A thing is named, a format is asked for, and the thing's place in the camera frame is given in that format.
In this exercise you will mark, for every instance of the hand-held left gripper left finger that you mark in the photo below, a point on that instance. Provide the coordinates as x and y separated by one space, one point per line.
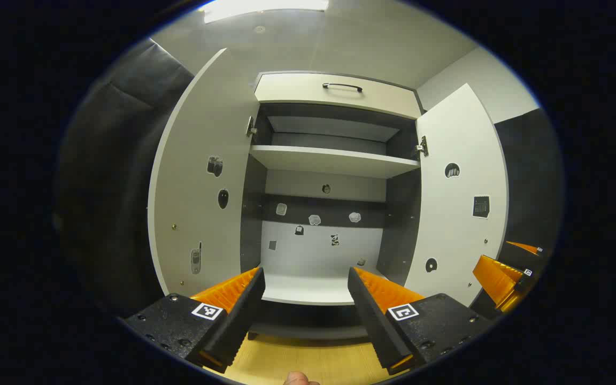
241 321

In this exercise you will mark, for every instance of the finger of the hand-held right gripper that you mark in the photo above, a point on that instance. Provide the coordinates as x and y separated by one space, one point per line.
522 247
498 280

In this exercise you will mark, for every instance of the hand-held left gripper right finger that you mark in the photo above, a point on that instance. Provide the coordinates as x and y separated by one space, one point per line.
375 321

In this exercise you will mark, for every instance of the white cabinet door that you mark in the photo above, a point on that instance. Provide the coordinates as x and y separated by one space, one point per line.
201 133
457 224

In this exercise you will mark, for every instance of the grey and white cabinet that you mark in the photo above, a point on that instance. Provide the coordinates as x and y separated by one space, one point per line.
393 224

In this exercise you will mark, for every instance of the white cabinet shelf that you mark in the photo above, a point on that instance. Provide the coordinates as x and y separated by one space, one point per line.
329 160
308 289

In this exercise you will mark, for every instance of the metal door hinge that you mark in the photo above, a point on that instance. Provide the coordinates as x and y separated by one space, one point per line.
422 147
251 128

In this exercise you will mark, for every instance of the white cabinet drawer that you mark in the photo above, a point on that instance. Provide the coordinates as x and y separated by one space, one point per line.
297 88

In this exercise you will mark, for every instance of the black backdrop cloth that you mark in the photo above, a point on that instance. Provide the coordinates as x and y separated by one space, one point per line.
110 187
530 176

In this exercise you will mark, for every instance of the ceiling light panel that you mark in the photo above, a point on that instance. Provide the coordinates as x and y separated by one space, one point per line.
265 8

